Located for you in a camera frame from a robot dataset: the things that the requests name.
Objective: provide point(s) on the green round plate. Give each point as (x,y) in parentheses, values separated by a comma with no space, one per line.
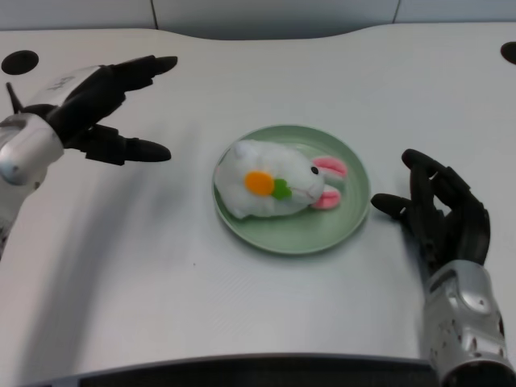
(346,225)

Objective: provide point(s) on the black robot torso edge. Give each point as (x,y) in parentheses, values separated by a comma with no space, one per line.
(250,371)

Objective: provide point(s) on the white plush rabbit doll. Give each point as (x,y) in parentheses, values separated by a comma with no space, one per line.
(274,185)

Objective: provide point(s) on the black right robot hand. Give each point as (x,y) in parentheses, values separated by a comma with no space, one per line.
(447,209)

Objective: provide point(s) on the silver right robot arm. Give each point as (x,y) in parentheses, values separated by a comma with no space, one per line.
(463,322)

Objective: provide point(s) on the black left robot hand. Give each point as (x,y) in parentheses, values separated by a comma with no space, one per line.
(96,105)

